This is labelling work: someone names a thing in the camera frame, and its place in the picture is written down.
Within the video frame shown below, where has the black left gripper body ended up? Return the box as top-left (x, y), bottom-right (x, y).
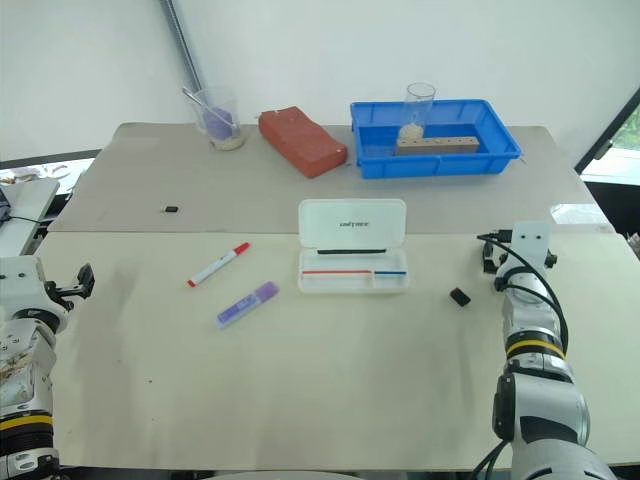
top-left (43, 277), bottom-right (77, 314)

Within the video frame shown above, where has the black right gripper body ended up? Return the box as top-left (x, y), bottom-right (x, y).
top-left (481, 243), bottom-right (559, 277)

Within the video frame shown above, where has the white open pencil case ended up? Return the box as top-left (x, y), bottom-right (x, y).
top-left (297, 198), bottom-right (414, 295)

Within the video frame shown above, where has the blue plastic bin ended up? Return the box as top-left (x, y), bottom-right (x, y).
top-left (349, 98), bottom-right (523, 180)

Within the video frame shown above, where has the wooden block with holes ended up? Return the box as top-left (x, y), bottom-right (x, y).
top-left (395, 135), bottom-right (482, 158)

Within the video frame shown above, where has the red capped white marker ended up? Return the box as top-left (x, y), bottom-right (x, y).
top-left (186, 242), bottom-right (252, 288)

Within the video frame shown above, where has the black side cabinet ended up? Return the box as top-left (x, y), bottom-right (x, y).
top-left (583, 179), bottom-right (640, 239)

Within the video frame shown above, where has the black pen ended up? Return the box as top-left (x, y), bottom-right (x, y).
top-left (316, 246), bottom-right (389, 257)

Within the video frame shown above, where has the purple highlighter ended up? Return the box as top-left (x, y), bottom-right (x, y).
top-left (215, 280), bottom-right (280, 332)

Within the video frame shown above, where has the tall clear glass cup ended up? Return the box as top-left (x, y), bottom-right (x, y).
top-left (397, 82), bottom-right (438, 144)

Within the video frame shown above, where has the clear glass beaker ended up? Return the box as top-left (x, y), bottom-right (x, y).
top-left (183, 85), bottom-right (249, 152)

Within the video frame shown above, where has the purple sponge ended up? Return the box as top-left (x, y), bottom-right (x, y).
top-left (201, 104), bottom-right (236, 141)

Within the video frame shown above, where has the metal spoon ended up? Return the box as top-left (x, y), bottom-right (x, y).
top-left (180, 86), bottom-right (239, 129)

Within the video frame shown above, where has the red brick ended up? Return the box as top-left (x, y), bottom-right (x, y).
top-left (257, 105), bottom-right (349, 180)

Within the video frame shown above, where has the grey metal pole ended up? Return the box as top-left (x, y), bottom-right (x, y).
top-left (159, 0), bottom-right (204, 94)

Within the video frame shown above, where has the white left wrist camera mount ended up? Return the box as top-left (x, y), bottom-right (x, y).
top-left (0, 255), bottom-right (49, 321)

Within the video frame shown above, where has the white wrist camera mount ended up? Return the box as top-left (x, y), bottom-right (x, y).
top-left (0, 255), bottom-right (49, 321)
top-left (506, 219), bottom-right (554, 274)

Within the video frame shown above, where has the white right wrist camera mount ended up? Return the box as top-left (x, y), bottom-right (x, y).
top-left (506, 219), bottom-right (554, 274)

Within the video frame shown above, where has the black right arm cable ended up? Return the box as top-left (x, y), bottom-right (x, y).
top-left (476, 228), bottom-right (570, 359)

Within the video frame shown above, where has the dark window frame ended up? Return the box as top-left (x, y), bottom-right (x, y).
top-left (573, 86), bottom-right (640, 176)

